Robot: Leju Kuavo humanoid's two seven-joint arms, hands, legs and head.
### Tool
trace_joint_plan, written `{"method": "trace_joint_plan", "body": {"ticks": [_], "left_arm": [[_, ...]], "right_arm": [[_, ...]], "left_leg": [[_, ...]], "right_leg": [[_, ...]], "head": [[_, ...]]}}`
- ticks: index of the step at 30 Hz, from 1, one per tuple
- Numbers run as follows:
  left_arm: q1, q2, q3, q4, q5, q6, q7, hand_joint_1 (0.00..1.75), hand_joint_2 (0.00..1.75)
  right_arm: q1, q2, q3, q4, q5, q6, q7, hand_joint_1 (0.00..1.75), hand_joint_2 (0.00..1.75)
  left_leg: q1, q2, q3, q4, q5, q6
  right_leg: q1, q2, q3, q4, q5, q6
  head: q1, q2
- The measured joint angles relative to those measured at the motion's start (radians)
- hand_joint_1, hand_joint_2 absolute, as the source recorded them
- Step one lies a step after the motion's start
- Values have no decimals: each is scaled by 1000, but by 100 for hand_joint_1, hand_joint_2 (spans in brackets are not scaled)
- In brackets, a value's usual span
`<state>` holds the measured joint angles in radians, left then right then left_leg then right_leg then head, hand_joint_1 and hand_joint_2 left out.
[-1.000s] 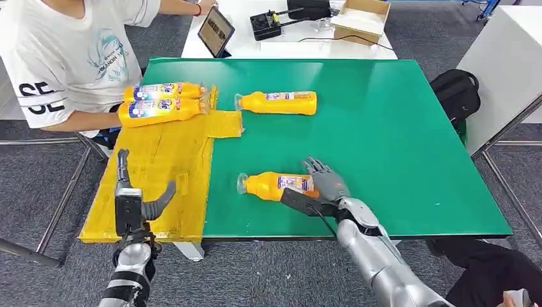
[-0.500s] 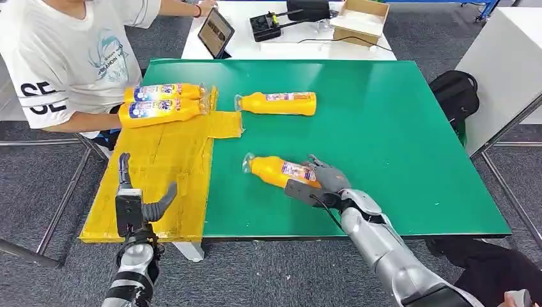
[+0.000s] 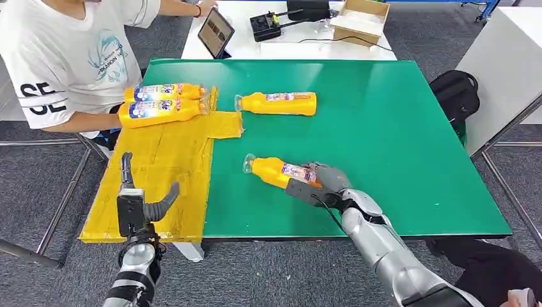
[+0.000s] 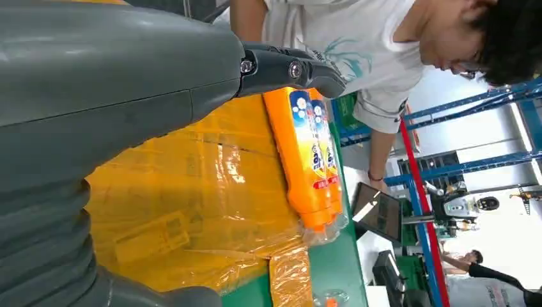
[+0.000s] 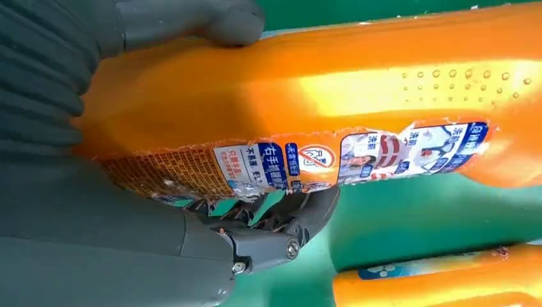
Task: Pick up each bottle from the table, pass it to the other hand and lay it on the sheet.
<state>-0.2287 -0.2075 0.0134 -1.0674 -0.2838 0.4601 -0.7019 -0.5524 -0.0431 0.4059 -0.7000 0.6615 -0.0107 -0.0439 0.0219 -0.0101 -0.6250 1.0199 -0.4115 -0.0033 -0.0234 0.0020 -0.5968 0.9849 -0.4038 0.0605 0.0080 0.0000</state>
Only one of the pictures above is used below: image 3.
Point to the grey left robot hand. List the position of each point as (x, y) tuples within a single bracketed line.
[(163, 203)]

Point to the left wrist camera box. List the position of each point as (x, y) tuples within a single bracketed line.
[(130, 216)]

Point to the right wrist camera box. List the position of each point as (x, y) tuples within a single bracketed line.
[(305, 193)]

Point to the green table mat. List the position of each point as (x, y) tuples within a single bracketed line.
[(381, 148)]

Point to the blue metal rack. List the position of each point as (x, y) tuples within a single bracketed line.
[(491, 8)]

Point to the yellow sheet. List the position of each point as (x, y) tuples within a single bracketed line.
[(169, 169)]

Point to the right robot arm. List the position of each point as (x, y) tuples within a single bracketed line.
[(381, 245)]

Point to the black tablet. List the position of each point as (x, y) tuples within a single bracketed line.
[(216, 31)]

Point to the white table leg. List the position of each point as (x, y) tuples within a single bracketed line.
[(190, 252)]

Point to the black remote controller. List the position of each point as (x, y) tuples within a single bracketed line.
[(264, 26)]

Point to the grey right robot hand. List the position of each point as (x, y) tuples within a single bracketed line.
[(334, 180)]

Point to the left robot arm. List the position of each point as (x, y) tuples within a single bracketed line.
[(135, 262)]

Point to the white side table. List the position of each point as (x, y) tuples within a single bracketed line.
[(499, 72)]

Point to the person's left hand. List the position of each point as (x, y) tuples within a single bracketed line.
[(209, 6)]

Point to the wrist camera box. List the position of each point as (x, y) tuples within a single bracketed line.
[(130, 216), (305, 193)]

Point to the black backpack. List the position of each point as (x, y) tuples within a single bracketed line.
[(453, 97)]

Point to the orange drink bottle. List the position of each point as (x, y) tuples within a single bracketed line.
[(279, 106), (161, 112), (161, 91), (271, 171)]

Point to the cardboard box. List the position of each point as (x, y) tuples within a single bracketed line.
[(360, 25)]

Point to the black box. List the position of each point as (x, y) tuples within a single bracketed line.
[(308, 8)]

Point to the metal table frame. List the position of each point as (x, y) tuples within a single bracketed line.
[(29, 254)]

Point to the person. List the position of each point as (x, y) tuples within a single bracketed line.
[(63, 51), (487, 267)]

